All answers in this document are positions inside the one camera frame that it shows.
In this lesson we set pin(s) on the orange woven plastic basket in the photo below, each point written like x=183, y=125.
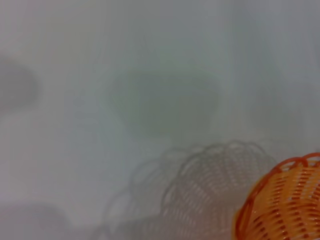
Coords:
x=287, y=200

